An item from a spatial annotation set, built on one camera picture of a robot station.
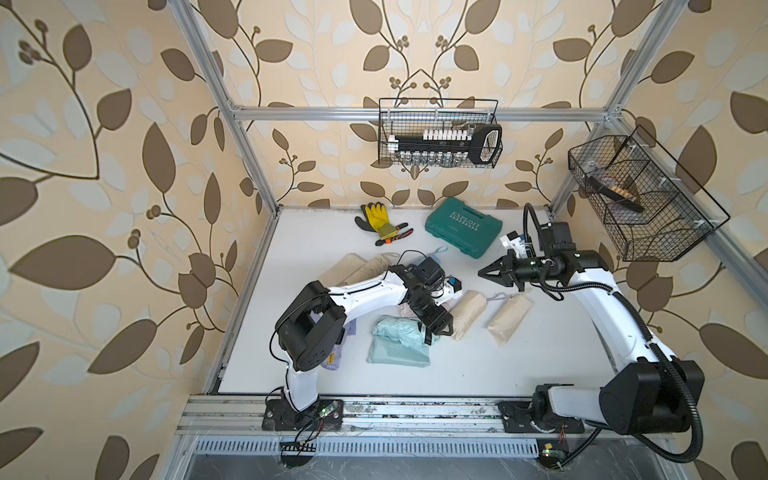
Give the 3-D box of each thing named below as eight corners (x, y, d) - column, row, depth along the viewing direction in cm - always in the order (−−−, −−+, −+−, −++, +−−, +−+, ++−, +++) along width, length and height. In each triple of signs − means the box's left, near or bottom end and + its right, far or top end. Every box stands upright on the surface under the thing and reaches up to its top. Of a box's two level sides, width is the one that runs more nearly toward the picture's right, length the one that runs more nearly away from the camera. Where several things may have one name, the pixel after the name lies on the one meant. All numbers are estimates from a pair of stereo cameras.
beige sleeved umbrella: (319, 281, 102) (317, 275, 99) (353, 255, 109) (352, 249, 106) (330, 293, 99) (328, 287, 96) (365, 265, 106) (364, 260, 103)
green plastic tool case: (419, 229, 117) (420, 219, 113) (447, 202, 127) (448, 192, 122) (477, 263, 107) (481, 253, 102) (502, 230, 116) (506, 221, 112)
